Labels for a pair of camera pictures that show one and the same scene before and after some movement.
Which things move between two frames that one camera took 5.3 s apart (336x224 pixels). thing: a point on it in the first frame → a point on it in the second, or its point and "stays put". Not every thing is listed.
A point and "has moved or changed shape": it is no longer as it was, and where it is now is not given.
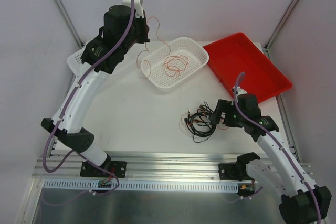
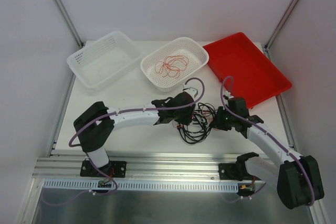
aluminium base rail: x=157 y=166 stays put
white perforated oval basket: x=169 y=66 stays put
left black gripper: x=143 y=30 → x=187 y=112
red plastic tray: x=230 y=56 stays put
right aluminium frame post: x=289 y=10 stays put
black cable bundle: x=199 y=124 has moved or changed shape
